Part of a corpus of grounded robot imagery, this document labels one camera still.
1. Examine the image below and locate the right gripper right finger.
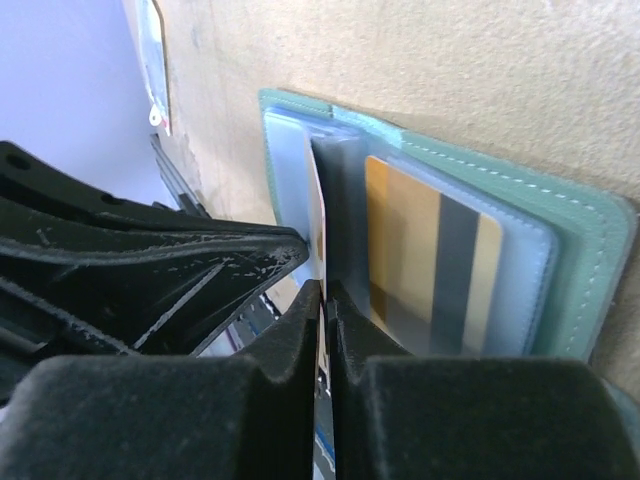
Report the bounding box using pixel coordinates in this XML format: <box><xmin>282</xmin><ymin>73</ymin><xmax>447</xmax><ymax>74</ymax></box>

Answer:
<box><xmin>329</xmin><ymin>282</ymin><xmax>639</xmax><ymax>479</ymax></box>

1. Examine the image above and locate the orange card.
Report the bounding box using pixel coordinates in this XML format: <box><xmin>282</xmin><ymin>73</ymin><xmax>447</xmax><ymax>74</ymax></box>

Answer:
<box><xmin>302</xmin><ymin>137</ymin><xmax>329</xmax><ymax>301</ymax></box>

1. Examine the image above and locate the gold striped card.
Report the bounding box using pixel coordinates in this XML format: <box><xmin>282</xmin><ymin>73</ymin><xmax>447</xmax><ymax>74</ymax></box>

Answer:
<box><xmin>365</xmin><ymin>156</ymin><xmax>503</xmax><ymax>355</ymax></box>

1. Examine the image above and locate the green card holder wallet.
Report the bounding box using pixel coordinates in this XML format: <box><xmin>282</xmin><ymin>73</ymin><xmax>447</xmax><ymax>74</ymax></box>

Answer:
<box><xmin>259</xmin><ymin>89</ymin><xmax>637</xmax><ymax>361</ymax></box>

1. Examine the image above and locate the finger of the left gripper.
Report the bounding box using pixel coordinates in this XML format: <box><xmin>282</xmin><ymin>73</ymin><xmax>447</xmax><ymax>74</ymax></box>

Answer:
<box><xmin>0</xmin><ymin>140</ymin><xmax>312</xmax><ymax>356</ymax></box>

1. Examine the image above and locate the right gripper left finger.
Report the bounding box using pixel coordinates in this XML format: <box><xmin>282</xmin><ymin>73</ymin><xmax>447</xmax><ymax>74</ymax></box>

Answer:
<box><xmin>1</xmin><ymin>281</ymin><xmax>320</xmax><ymax>479</ymax></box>

